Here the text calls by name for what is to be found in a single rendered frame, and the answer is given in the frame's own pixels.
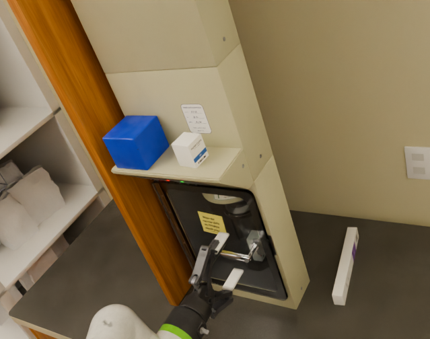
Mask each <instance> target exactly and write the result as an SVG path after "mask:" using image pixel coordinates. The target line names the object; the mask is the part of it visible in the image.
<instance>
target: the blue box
mask: <svg viewBox="0 0 430 339"><path fill-rule="evenodd" d="M102 139H103V141H104V143H105V145H106V148H107V149H108V151H109V153H110V154H111V156H112V158H113V160H114V162H115V164H116V166H117V168H125V169H133V170H148V169H149V168H150V167H151V166H152V165H153V164H154V163H155V162H156V161H157V160H158V159H159V157H160V156H161V155H162V154H163V153H164V152H165V151H166V149H167V148H168V147H169V146H170V145H169V143H168V140H167V138H166V136H165V134H164V131H163V129H162V126H161V124H160V122H159V120H158V117H157V116H125V117H124V118H123V119H122V120H121V121H120V122H119V123H118V124H117V125H116V126H115V127H114V128H113V129H112V130H110V131H109V132H108V133H107V134H106V135H105V136H104V137H103V138H102Z"/></svg>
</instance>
